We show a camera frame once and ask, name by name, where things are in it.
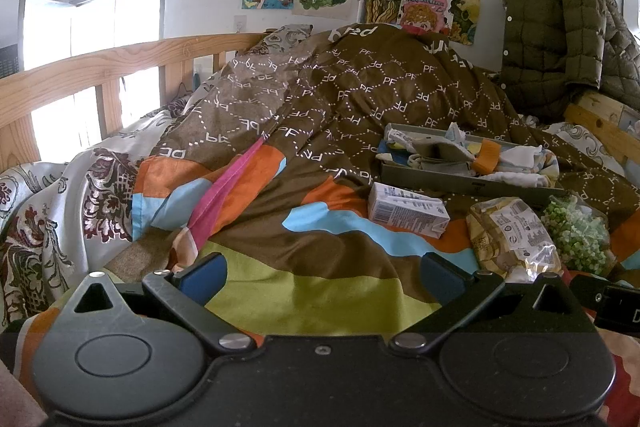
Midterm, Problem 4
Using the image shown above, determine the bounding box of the olive puffer jacket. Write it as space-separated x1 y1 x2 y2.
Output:
497 0 640 118

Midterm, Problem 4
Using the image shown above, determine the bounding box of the grey tray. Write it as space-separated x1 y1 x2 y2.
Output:
374 122 572 208

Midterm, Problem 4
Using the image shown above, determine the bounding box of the golden bread packet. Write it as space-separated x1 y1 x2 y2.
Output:
466 196 564 284

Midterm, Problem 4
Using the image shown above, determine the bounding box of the grey drawstring pouch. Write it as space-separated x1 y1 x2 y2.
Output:
414 137 474 164

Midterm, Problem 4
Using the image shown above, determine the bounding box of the window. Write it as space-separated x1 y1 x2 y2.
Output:
17 0 169 148

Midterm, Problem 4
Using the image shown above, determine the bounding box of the white drink carton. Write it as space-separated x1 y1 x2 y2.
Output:
366 182 450 240

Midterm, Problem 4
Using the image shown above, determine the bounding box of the orange cloth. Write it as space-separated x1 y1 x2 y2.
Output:
471 140 502 176

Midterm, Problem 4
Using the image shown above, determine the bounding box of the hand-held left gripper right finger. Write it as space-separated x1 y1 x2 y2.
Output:
389 251 577 354

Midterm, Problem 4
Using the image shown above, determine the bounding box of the white air conditioner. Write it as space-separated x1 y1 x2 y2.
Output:
621 0 640 34

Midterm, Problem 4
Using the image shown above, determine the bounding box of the wooden slatted bed rail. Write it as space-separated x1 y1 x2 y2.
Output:
0 32 267 174

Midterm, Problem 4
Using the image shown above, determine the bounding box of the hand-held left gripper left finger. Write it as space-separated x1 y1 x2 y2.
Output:
72 252 257 356

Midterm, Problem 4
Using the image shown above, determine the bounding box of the white swirl-pattern sheet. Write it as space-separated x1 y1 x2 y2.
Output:
544 121 627 174

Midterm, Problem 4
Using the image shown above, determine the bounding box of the white patterned cloth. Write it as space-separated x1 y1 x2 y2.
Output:
491 143 559 188

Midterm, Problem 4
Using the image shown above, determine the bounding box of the red patterned cloth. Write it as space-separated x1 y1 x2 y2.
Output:
599 331 640 414

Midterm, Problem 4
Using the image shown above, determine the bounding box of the blue yellow patterned cloth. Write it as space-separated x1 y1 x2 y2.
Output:
376 141 407 164

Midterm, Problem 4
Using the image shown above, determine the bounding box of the green pea snack bag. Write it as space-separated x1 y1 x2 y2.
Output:
541 193 612 276

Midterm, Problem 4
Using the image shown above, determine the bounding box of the grey patterned pillow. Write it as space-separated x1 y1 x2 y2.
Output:
259 23 314 56

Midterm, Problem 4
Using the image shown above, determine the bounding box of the brown quilt with colourful stripes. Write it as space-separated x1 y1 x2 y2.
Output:
102 23 640 344

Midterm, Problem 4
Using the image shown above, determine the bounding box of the wooden bed end board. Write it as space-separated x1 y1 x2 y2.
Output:
564 88 640 164

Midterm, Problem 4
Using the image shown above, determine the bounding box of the pink masked figure poster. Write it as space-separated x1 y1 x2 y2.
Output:
399 0 457 36

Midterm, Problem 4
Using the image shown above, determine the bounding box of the white floral bedsheet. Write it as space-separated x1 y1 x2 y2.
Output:
0 92 202 324

